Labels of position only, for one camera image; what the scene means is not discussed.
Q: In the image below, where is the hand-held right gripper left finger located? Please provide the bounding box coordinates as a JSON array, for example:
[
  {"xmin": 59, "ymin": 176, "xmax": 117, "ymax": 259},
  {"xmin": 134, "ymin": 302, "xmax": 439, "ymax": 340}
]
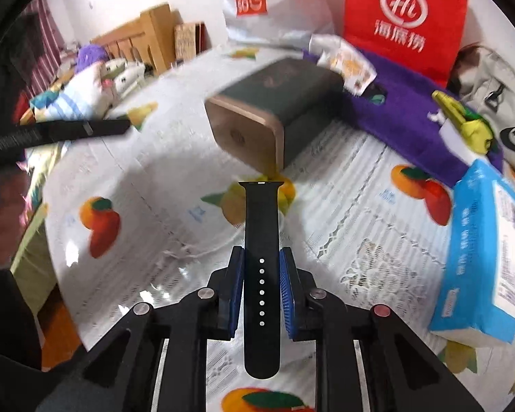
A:
[{"xmin": 34, "ymin": 245, "xmax": 245, "ymax": 412}]

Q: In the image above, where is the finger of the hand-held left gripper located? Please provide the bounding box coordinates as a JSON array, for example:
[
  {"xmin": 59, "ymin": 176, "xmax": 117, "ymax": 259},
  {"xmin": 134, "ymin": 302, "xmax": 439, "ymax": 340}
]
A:
[{"xmin": 38, "ymin": 119, "xmax": 131, "ymax": 143}]

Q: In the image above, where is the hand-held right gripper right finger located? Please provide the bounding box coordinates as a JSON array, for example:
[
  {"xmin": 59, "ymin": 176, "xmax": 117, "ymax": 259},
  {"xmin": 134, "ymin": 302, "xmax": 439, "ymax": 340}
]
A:
[{"xmin": 279, "ymin": 247, "xmax": 485, "ymax": 412}]

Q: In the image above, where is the black watch strap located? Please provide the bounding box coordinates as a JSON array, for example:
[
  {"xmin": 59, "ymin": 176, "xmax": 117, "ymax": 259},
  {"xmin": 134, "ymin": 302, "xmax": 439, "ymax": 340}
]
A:
[{"xmin": 238, "ymin": 181, "xmax": 282, "ymax": 379}]

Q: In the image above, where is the orange print packet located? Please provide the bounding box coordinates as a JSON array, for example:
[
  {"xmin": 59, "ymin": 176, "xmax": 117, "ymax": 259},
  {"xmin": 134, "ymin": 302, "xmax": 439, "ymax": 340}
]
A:
[{"xmin": 309, "ymin": 34, "xmax": 378, "ymax": 95}]

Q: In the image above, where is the yellow green bag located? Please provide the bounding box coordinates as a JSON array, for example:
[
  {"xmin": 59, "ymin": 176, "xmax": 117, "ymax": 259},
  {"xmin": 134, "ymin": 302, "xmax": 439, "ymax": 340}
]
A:
[{"xmin": 431, "ymin": 90, "xmax": 499, "ymax": 155}]

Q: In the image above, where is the person's left hand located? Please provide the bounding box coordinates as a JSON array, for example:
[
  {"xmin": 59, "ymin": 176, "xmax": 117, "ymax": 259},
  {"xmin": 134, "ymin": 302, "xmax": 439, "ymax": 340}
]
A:
[{"xmin": 0, "ymin": 167, "xmax": 28, "ymax": 271}]

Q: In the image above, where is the printed quilt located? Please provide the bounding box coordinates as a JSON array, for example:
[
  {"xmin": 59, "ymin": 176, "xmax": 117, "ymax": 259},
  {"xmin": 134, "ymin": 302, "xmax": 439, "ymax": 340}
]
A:
[{"xmin": 19, "ymin": 62, "xmax": 116, "ymax": 125}]

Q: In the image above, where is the white plush toy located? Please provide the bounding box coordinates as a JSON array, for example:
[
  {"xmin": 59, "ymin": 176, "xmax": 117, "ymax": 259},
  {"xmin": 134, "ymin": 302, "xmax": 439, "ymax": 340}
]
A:
[{"xmin": 101, "ymin": 58, "xmax": 147, "ymax": 95}]

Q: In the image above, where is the purple plush toy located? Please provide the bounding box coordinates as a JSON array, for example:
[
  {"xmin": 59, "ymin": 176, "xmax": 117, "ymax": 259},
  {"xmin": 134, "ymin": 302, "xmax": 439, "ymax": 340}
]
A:
[{"xmin": 75, "ymin": 45, "xmax": 109, "ymax": 73}]

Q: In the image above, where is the fruit print tablecloth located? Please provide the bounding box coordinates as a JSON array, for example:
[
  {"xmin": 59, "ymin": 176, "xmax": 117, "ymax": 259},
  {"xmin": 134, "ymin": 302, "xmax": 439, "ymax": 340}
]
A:
[{"xmin": 43, "ymin": 45, "xmax": 515, "ymax": 412}]

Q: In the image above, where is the striped curtain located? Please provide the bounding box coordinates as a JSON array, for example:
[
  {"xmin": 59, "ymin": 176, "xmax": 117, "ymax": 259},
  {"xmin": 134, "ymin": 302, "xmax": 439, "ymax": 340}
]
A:
[{"xmin": 19, "ymin": 0, "xmax": 67, "ymax": 91}]

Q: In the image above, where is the wooden bed headboard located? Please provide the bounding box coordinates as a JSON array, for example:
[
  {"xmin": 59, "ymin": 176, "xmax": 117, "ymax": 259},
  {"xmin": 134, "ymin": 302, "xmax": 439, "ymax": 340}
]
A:
[{"xmin": 90, "ymin": 3, "xmax": 185, "ymax": 76}]

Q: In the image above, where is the blue tissue pack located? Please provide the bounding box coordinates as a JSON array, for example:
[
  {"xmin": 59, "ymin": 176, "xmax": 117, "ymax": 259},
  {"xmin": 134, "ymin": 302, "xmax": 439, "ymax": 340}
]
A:
[{"xmin": 429, "ymin": 159, "xmax": 515, "ymax": 348}]

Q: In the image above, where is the dark green box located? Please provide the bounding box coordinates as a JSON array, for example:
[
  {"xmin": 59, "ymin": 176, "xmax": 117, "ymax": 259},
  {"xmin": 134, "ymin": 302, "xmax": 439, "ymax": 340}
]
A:
[{"xmin": 205, "ymin": 59, "xmax": 344, "ymax": 172}]

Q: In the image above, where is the purple towel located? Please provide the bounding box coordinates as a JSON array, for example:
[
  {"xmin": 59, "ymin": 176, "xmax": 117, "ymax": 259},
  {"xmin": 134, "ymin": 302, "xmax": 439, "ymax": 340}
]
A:
[{"xmin": 302, "ymin": 47, "xmax": 505, "ymax": 187}]

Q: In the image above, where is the white plastic bag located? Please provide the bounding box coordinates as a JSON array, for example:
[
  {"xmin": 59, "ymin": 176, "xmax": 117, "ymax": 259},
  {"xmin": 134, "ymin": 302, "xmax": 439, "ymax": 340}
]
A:
[{"xmin": 221, "ymin": 0, "xmax": 346, "ymax": 50}]

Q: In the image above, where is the red paper bag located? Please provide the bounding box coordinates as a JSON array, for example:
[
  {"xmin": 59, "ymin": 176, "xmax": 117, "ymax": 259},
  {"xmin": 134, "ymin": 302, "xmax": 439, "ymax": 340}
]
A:
[{"xmin": 342, "ymin": 0, "xmax": 470, "ymax": 89}]

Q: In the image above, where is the grey bag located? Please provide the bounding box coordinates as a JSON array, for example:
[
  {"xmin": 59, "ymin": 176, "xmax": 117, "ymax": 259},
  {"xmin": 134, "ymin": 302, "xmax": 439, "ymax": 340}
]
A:
[{"xmin": 448, "ymin": 43, "xmax": 515, "ymax": 176}]

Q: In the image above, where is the white string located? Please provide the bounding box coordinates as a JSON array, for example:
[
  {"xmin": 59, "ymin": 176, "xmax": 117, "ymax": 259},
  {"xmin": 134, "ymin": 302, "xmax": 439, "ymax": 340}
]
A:
[{"xmin": 159, "ymin": 232, "xmax": 243, "ymax": 262}]

